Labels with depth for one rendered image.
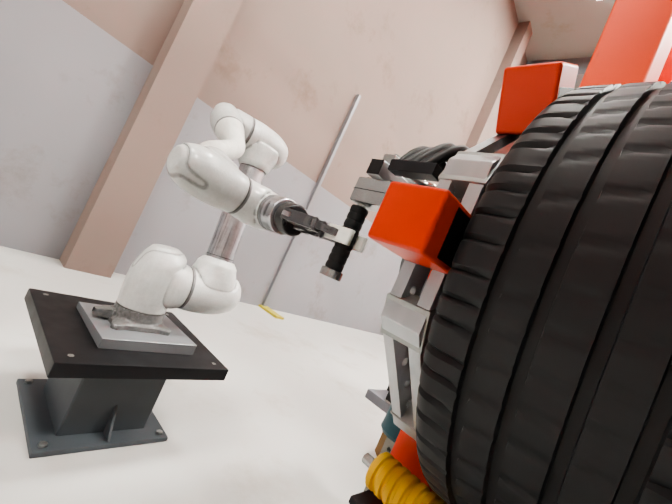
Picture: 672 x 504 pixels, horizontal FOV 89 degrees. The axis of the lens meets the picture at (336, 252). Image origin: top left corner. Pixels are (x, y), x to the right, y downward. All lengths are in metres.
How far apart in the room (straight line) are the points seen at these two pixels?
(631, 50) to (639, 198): 1.12
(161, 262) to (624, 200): 1.15
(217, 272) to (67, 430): 0.61
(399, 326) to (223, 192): 0.52
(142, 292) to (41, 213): 1.96
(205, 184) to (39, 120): 2.34
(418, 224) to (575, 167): 0.14
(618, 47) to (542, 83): 0.91
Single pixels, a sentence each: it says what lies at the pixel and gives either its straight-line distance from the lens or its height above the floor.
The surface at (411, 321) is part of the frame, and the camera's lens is 0.43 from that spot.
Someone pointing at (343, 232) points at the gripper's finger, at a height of 0.84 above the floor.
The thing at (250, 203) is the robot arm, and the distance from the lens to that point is 0.84.
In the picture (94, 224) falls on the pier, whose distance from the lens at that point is 2.99.
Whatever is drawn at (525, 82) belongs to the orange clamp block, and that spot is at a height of 1.11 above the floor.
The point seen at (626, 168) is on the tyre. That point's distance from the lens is 0.38.
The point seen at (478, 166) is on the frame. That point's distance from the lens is 0.47.
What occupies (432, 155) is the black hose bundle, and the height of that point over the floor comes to 1.00.
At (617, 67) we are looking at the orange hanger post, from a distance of 1.43.
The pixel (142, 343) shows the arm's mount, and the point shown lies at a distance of 1.21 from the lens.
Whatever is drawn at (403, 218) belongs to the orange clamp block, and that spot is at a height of 0.84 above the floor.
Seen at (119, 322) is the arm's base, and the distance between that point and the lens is 1.26.
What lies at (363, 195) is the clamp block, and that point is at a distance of 0.64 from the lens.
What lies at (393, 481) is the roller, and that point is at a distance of 0.59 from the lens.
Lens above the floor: 0.77
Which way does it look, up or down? 3 degrees up
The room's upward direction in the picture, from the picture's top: 24 degrees clockwise
